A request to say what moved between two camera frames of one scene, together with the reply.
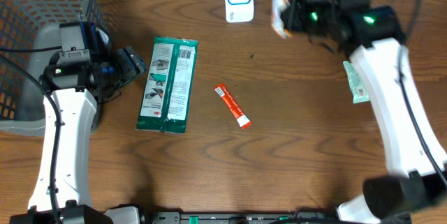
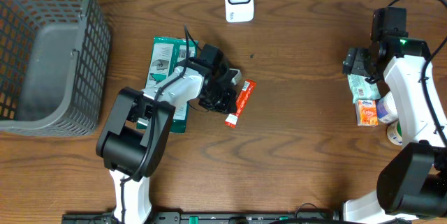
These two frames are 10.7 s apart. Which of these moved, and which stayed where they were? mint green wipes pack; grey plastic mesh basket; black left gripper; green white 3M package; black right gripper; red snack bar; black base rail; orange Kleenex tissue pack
Moved: black right gripper; red snack bar; black left gripper; orange Kleenex tissue pack
Stayed: green white 3M package; black base rail; grey plastic mesh basket; mint green wipes pack
